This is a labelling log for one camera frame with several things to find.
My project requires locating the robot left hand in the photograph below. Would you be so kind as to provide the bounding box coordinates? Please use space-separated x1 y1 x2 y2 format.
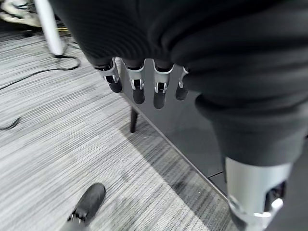
48 0 308 231

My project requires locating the black table leg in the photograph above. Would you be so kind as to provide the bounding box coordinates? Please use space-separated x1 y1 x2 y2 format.
129 107 139 133

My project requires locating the black glossy table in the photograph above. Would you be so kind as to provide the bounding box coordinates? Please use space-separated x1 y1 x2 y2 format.
115 57 308 196

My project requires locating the white cloth pile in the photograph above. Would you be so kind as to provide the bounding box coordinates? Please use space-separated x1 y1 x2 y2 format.
0 0 44 27

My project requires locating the robot dark foot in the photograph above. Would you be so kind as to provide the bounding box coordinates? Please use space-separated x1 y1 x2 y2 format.
67 183 107 226

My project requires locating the white post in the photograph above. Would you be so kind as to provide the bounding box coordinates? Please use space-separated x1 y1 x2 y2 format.
34 0 65 56

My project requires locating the black floor cable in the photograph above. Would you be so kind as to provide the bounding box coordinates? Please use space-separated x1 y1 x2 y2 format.
0 43 80 90

